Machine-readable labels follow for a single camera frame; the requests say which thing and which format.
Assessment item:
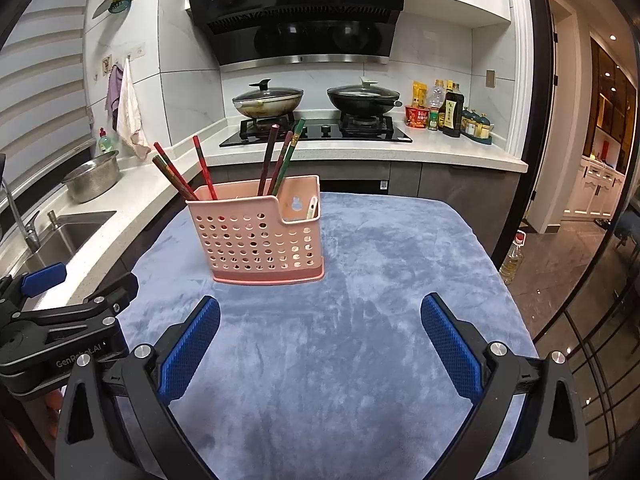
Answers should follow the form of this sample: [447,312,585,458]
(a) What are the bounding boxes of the steel pot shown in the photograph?
[62,150,121,204]

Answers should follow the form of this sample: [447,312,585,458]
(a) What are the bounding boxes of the red instant noodle cup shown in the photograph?
[405,105,431,130]

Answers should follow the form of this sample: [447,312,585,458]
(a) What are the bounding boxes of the white window blind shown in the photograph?
[0,0,96,186]

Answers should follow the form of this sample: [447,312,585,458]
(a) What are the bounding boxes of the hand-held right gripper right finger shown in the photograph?
[420,292,588,480]

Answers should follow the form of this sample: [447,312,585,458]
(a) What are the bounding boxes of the black gas stove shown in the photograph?
[219,112,414,148]

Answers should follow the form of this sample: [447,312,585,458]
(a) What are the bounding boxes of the chrome sink faucet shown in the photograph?
[0,155,42,253]

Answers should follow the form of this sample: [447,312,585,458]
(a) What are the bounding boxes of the stainless steel sink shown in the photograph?
[0,210,117,291]

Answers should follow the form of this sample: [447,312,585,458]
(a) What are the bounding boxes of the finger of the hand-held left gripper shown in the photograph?
[0,262,68,313]
[10,274,140,347]

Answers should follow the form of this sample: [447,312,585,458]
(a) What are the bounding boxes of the purple hanging cloth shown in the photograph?
[105,65,124,131]

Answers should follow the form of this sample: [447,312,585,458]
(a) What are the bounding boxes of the black wok with lid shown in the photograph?
[327,76,403,116]

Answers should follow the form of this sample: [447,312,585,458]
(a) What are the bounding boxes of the clear plastic bottle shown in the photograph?
[429,79,447,116]

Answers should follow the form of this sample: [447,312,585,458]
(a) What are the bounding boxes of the tan wok with lid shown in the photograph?
[232,78,304,120]

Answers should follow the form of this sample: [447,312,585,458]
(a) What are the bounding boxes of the white display cabinet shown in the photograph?
[562,152,628,221]

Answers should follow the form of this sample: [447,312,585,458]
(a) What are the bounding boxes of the black range hood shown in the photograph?
[185,0,410,66]

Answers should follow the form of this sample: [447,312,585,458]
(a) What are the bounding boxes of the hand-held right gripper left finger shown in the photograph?
[55,295,222,480]

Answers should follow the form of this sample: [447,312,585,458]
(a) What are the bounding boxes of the blue fleece blanket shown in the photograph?
[117,191,538,480]

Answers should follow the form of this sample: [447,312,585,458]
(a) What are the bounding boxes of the white kitchen counter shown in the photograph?
[0,115,529,321]

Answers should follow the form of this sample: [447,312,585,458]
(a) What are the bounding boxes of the green chopstick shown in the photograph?
[151,155,197,201]
[270,118,307,197]

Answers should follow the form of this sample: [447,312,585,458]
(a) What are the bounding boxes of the grey lower kitchen cabinets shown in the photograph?
[200,160,521,271]

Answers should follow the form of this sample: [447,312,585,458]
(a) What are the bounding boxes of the pink perforated utensil basket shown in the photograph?
[186,175,326,285]

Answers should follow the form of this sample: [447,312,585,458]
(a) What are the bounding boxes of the white hanging towel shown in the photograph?
[116,57,152,161]

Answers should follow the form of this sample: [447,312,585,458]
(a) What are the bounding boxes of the seasoning jar set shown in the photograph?
[461,107,494,144]

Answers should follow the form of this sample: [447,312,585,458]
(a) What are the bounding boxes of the cooking oil bottle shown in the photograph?
[499,230,527,286]

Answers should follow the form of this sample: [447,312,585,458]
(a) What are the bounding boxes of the dark red chopstick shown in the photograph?
[265,130,295,197]
[257,123,280,197]

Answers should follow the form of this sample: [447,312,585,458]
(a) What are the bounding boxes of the dark soy sauce bottle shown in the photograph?
[441,91,465,138]

